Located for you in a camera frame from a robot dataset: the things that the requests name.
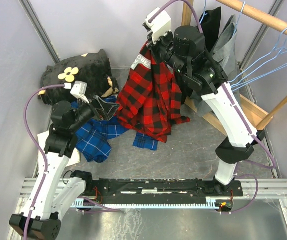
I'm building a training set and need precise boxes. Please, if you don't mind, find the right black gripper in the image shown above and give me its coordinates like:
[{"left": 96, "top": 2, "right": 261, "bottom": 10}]
[{"left": 146, "top": 27, "right": 189, "bottom": 78}]

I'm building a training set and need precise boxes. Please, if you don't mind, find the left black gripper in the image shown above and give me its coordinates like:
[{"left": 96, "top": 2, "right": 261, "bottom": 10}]
[{"left": 69, "top": 93, "right": 121, "bottom": 133}]

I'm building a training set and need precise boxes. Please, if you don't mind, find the red black plaid shirt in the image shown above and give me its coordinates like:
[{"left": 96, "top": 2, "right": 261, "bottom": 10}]
[{"left": 116, "top": 45, "right": 190, "bottom": 143}]

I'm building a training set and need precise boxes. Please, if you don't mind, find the light blue wire hanger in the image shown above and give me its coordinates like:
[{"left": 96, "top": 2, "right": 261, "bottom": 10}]
[{"left": 227, "top": 23, "right": 287, "bottom": 93}]

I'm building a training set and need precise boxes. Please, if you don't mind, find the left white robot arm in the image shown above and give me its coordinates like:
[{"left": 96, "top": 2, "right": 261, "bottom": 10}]
[{"left": 9, "top": 95, "right": 119, "bottom": 240}]

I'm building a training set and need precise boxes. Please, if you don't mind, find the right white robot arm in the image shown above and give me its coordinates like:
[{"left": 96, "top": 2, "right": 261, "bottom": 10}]
[{"left": 143, "top": 23, "right": 264, "bottom": 196}]

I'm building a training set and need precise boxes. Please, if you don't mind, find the blue plaid shirt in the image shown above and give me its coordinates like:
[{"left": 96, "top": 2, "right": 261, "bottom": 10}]
[{"left": 70, "top": 96, "right": 159, "bottom": 164}]

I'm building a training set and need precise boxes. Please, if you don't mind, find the blue hanger under black garment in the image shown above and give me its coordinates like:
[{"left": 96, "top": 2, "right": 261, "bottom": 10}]
[{"left": 199, "top": 0, "right": 207, "bottom": 24}]

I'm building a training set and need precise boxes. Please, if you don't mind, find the grey hanging shirt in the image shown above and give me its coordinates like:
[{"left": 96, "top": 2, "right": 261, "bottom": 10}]
[{"left": 190, "top": 15, "right": 240, "bottom": 118}]

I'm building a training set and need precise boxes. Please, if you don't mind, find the blue hanger under grey shirt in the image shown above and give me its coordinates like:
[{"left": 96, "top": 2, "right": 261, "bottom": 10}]
[{"left": 233, "top": 1, "right": 246, "bottom": 35}]

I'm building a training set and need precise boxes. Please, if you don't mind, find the black flower-print garment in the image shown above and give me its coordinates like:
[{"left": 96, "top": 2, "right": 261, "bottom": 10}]
[{"left": 40, "top": 49, "right": 120, "bottom": 99}]

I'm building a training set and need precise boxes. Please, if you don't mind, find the black hanging garment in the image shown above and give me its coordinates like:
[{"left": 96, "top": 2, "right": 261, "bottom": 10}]
[{"left": 201, "top": 7, "right": 222, "bottom": 53}]

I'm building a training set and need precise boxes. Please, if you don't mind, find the white folded cloth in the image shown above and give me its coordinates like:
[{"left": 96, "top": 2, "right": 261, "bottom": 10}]
[{"left": 37, "top": 130, "right": 81, "bottom": 167}]

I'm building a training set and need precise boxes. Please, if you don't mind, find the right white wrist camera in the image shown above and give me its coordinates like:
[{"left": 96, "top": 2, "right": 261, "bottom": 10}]
[{"left": 143, "top": 7, "right": 171, "bottom": 46}]

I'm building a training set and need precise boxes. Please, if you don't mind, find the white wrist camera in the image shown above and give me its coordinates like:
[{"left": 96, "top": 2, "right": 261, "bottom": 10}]
[
  {"left": 143, "top": 7, "right": 171, "bottom": 46},
  {"left": 64, "top": 81, "right": 90, "bottom": 104}
]

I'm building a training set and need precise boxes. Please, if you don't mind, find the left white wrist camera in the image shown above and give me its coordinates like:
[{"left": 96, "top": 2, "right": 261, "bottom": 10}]
[{"left": 64, "top": 81, "right": 90, "bottom": 104}]

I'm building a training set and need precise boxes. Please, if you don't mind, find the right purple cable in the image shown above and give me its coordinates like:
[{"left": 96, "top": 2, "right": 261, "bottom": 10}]
[{"left": 149, "top": 0, "right": 204, "bottom": 35}]

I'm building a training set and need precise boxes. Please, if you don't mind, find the purple cable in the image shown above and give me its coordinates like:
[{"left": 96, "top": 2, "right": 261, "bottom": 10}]
[
  {"left": 23, "top": 84, "right": 69, "bottom": 238},
  {"left": 149, "top": 0, "right": 204, "bottom": 35}
]

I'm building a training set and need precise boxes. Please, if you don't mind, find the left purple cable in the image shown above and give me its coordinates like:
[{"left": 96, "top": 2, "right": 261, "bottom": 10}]
[{"left": 23, "top": 84, "right": 69, "bottom": 238}]

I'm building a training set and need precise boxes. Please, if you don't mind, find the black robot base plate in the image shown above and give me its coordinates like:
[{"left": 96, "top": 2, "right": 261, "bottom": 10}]
[{"left": 70, "top": 170, "right": 244, "bottom": 204}]

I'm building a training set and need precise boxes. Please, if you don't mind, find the wooden clothes rack frame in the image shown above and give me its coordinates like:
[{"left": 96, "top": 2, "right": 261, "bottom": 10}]
[{"left": 181, "top": 3, "right": 287, "bottom": 135}]

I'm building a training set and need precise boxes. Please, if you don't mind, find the light blue cable duct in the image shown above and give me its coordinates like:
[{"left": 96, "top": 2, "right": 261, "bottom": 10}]
[{"left": 70, "top": 198, "right": 226, "bottom": 210}]

